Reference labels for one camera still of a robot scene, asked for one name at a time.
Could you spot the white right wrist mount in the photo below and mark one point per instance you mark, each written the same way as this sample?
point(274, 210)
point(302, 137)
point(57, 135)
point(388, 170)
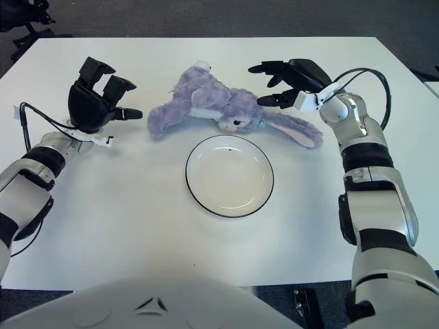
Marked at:
point(305, 103)

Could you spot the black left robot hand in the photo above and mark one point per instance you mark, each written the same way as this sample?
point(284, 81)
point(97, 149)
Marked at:
point(85, 109)

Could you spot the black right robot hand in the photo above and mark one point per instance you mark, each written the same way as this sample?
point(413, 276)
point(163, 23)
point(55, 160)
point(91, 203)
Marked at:
point(305, 73)

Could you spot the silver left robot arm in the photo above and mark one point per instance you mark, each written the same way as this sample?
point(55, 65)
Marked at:
point(20, 192)

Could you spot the white side table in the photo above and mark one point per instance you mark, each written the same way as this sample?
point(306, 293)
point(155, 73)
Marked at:
point(433, 86)

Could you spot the black office chair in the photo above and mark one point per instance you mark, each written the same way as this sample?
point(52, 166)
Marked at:
point(13, 17)

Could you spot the white plate with black rim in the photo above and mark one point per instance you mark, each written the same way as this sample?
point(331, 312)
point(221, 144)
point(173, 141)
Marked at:
point(229, 176)

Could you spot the black metal table bracket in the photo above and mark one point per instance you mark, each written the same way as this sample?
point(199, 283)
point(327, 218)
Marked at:
point(303, 308)

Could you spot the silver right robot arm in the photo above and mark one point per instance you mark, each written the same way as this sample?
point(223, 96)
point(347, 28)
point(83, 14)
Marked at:
point(374, 212)

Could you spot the white left wrist mount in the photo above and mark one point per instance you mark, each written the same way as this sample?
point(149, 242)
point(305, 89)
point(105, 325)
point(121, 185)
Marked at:
point(99, 140)

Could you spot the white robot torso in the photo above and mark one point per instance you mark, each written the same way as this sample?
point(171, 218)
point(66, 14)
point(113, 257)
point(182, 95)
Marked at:
point(154, 301)

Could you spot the purple plush teddy bear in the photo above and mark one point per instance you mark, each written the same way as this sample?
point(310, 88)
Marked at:
point(205, 96)

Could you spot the white wrist mount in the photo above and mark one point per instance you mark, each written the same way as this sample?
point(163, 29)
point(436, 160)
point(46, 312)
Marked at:
point(99, 140)
point(305, 103)

